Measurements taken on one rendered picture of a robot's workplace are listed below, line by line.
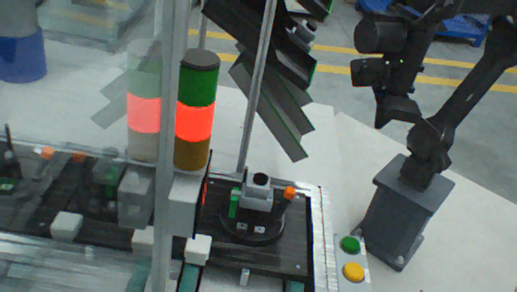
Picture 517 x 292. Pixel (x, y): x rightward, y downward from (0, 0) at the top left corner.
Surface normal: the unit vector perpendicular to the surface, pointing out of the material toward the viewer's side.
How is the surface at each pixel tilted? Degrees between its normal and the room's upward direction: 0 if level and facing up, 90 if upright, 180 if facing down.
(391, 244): 90
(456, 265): 0
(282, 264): 0
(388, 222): 90
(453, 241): 0
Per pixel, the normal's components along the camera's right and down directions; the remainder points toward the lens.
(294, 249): 0.17, -0.79
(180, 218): -0.07, 0.58
